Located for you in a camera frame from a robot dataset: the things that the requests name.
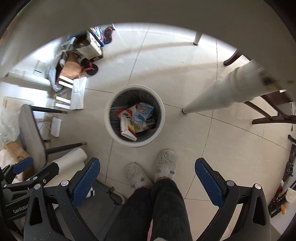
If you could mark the red snack packet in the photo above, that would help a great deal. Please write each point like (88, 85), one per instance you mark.
(120, 113)

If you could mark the white round waste bin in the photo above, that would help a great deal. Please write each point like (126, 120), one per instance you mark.
(148, 136)

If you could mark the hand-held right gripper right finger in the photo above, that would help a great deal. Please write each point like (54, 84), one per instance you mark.
(208, 183)

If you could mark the blue patterned packet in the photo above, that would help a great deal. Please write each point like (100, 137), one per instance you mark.
(143, 111)

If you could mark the white plastic wrap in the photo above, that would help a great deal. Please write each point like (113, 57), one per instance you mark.
(7, 125)

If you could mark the black red slipper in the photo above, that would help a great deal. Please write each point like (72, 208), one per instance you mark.
(90, 67)
(107, 34)

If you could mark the flat brown cardboard sheet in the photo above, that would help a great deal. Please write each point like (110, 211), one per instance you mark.
(70, 68)

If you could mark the white rainbow-striped box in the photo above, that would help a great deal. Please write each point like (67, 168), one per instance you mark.
(127, 127)

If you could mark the white flat box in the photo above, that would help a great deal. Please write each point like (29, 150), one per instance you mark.
(63, 101)
(77, 92)

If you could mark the white tube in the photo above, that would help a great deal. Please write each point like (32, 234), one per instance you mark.
(25, 78)

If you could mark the grey fluffy slipper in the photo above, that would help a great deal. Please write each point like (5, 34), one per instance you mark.
(136, 176)
(165, 165)

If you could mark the blister pack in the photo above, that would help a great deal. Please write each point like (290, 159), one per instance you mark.
(150, 122)

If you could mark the person's dark fleece trousers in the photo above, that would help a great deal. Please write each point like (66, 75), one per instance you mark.
(148, 213)

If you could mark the printed cardboard box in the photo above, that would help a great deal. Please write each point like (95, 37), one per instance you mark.
(91, 47)

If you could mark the grey chair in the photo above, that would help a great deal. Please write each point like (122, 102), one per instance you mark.
(30, 134)

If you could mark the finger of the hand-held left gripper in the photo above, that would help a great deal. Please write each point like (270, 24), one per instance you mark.
(23, 164)
(47, 171)

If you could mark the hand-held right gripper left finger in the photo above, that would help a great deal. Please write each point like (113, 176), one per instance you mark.
(86, 183)

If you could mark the dark wooden chair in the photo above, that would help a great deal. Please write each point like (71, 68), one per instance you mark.
(270, 119)

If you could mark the colourful printed bag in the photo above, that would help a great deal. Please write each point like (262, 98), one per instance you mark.
(98, 34)

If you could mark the white orange soft toy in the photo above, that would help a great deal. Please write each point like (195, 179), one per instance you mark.
(288, 199)

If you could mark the white table leg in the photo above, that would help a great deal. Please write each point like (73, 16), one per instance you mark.
(231, 88)
(197, 38)

